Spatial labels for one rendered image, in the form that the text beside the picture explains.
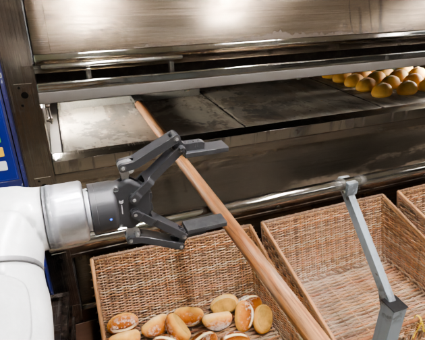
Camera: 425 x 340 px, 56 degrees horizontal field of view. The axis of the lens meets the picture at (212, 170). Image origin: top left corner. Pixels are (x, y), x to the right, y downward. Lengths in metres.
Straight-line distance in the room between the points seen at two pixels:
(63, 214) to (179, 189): 0.76
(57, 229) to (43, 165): 0.62
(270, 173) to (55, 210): 0.95
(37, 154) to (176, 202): 0.44
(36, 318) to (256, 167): 1.00
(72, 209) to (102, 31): 0.61
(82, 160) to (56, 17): 0.38
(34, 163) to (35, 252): 0.64
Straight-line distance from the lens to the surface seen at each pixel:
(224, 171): 1.33
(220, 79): 1.04
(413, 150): 1.79
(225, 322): 1.38
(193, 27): 1.14
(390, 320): 1.07
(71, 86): 0.96
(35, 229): 0.57
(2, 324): 0.48
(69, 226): 0.57
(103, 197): 0.58
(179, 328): 1.35
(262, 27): 1.22
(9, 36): 1.09
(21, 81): 1.11
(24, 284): 0.53
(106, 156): 1.18
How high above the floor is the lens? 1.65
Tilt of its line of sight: 27 degrees down
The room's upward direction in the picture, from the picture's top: straight up
